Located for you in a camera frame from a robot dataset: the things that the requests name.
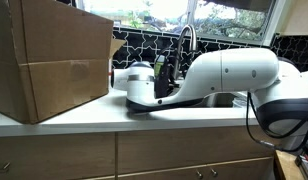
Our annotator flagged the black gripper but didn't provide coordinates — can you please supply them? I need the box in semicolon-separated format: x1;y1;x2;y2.
155;61;180;100

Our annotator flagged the green soap bottle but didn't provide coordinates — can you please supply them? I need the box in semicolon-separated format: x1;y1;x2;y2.
154;54;166;78

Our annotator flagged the steel gooseneck faucet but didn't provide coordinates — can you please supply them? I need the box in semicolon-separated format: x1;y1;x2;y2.
173;24;198;81

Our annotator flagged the wooden base cabinet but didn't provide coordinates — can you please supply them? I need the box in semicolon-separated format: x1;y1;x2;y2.
0;124;282;180

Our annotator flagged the kitchen window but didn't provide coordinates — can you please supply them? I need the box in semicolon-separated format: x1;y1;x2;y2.
75;0;285;46

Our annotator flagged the brown cardboard box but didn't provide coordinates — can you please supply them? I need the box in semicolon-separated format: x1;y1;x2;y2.
0;0;127;125

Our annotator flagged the wooden robot platform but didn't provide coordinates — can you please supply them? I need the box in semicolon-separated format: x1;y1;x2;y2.
273;149;308;180

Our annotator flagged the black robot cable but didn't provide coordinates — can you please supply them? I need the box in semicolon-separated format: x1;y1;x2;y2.
245;91;308;153

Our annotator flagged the metal cabinet handle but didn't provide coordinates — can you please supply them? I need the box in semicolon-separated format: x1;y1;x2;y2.
0;162;11;174

